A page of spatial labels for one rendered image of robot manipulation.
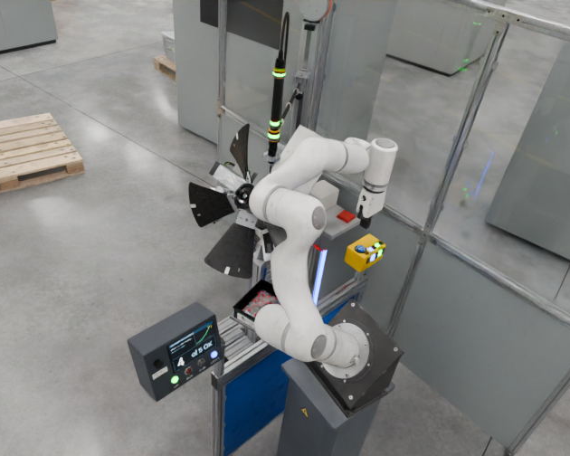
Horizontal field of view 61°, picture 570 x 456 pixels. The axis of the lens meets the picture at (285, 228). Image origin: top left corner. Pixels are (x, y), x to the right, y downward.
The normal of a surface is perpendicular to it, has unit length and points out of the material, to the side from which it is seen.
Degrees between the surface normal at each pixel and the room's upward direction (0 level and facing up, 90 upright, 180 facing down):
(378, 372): 46
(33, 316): 0
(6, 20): 90
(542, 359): 90
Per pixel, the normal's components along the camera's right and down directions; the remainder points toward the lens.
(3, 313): 0.09, -0.77
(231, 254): 0.08, -0.03
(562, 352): -0.73, 0.37
